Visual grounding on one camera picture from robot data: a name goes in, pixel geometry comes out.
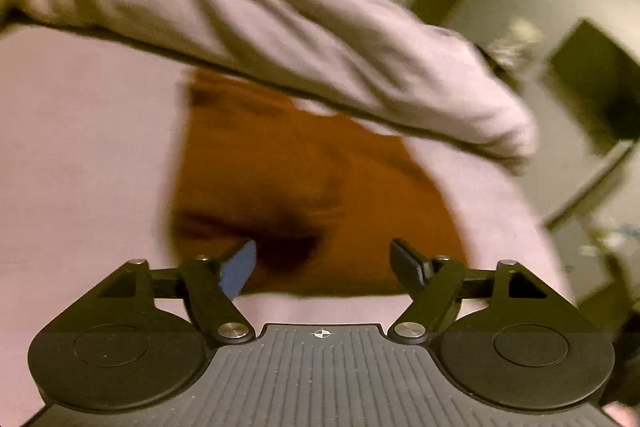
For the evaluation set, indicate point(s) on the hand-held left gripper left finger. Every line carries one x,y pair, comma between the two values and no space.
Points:
240,268

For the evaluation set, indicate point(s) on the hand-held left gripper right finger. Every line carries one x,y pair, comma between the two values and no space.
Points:
406,263

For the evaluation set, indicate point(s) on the brown buttoned cardigan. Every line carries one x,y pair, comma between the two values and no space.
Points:
310,187

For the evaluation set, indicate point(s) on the bed with lilac sheet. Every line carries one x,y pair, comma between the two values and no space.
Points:
85,147

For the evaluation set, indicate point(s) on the lilac duvet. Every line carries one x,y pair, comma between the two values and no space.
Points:
250,7

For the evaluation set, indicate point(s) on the dark framed panel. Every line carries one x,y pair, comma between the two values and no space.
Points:
597,82

